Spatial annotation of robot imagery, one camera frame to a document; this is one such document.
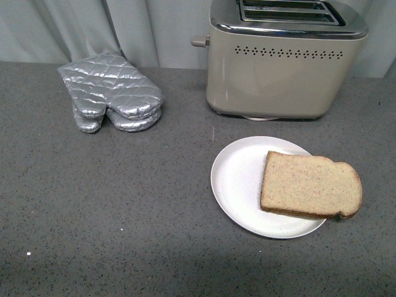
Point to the beige two-slot toaster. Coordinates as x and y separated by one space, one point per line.
279 59

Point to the grey curtain backdrop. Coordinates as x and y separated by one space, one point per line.
148 33

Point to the brown bread slice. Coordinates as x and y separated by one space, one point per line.
310 186

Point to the white round plate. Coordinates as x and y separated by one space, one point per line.
236 179

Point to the silver quilted oven mitt top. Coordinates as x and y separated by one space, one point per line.
109 81

